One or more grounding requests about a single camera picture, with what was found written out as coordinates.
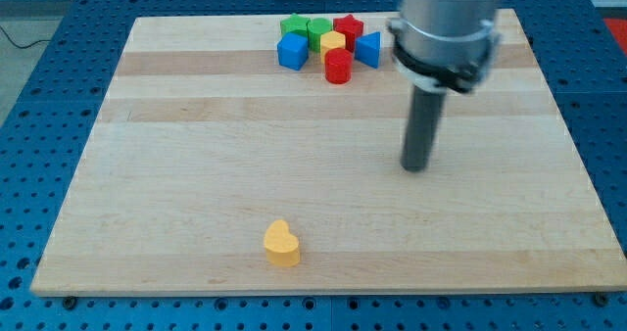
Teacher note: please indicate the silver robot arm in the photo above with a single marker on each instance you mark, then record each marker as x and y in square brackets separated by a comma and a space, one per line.
[445, 44]

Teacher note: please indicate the yellow wooden heart block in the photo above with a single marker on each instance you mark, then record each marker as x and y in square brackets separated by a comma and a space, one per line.
[282, 248]

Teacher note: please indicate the red wooden cylinder block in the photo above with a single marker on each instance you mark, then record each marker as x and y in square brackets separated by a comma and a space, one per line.
[338, 66]

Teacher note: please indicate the light wooden board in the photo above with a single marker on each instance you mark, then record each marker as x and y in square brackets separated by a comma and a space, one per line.
[203, 140]

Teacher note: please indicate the blue wooden cube block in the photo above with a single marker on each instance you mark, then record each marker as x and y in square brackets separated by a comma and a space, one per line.
[293, 51]

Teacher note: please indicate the yellow wooden hexagon block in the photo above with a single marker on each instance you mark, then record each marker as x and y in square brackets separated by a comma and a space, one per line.
[330, 40]

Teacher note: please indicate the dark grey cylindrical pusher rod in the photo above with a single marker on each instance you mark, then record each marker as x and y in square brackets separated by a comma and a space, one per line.
[423, 119]

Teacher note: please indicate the blue wooden triangle block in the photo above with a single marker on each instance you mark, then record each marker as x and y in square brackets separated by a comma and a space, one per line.
[367, 49]

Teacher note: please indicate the green wooden cylinder block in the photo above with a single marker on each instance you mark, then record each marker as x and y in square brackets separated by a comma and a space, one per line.
[316, 28]

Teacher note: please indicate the green wooden star block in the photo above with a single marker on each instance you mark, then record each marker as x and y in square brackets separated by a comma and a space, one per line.
[296, 24]

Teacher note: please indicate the red wooden star block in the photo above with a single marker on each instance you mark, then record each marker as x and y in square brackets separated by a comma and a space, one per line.
[351, 28]

